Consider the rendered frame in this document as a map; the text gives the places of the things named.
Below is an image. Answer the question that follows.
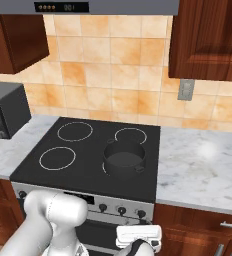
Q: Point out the dark grey cooking pot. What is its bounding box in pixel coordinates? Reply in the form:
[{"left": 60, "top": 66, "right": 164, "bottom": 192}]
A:
[{"left": 102, "top": 137, "right": 148, "bottom": 178}]

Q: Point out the grey wall socket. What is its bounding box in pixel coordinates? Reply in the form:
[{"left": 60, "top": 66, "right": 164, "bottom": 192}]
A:
[{"left": 177, "top": 78, "right": 196, "bottom": 102}]

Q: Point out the black and silver stove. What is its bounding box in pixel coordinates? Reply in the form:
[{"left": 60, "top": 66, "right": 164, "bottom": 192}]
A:
[{"left": 9, "top": 116, "right": 162, "bottom": 256}]

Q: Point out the dark wood base cupboard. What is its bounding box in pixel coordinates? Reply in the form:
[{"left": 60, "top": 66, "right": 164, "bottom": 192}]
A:
[{"left": 0, "top": 176, "right": 25, "bottom": 247}]

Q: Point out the grey range hood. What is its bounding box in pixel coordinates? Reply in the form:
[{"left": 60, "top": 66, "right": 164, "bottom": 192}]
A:
[{"left": 0, "top": 0, "right": 181, "bottom": 16}]

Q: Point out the dark wood drawer front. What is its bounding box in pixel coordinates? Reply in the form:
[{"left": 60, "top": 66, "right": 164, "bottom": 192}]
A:
[{"left": 152, "top": 202, "right": 232, "bottom": 243}]

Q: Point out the black oven door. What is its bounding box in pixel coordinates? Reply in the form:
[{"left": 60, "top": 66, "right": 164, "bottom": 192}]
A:
[{"left": 75, "top": 218, "right": 123, "bottom": 256}]

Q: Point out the dark wood wall cupboard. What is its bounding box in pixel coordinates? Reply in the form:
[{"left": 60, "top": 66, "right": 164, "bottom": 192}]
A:
[
  {"left": 0, "top": 13, "right": 51, "bottom": 75},
  {"left": 167, "top": 0, "right": 232, "bottom": 83}
]

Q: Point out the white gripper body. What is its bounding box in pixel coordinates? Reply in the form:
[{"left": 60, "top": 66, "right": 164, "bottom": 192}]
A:
[{"left": 115, "top": 224, "right": 163, "bottom": 250}]

